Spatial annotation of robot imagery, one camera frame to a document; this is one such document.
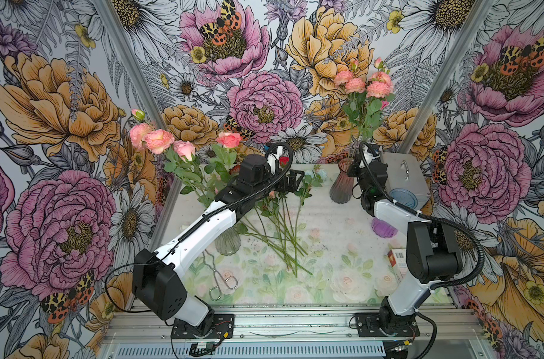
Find clear glass vase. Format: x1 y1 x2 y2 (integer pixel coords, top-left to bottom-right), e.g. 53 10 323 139
214 228 242 257

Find metal scissors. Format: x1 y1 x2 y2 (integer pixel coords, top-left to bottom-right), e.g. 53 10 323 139
203 251 239 302

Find floral table mat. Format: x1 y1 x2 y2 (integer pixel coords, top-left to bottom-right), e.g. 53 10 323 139
161 204 408 307

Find dark pink glass vase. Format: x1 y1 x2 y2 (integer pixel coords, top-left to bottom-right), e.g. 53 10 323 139
330 167 355 204

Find grey metal box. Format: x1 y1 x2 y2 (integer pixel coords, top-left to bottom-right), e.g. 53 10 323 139
382 153 431 210

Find red small box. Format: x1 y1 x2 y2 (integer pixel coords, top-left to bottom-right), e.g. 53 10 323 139
388 248 407 275

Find pink rose stem bunch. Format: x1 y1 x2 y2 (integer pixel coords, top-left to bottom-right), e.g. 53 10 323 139
129 109 203 194

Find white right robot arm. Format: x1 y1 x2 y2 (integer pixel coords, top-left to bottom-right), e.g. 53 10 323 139
348 142 463 327

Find pink flower stems on table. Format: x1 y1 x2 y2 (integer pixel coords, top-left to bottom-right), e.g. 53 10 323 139
238 164 327 275

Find blue purple glass vase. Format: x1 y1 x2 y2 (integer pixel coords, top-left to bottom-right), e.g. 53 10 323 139
372 196 419 239

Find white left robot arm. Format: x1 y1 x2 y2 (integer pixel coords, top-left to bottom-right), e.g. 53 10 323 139
132 145 297 336

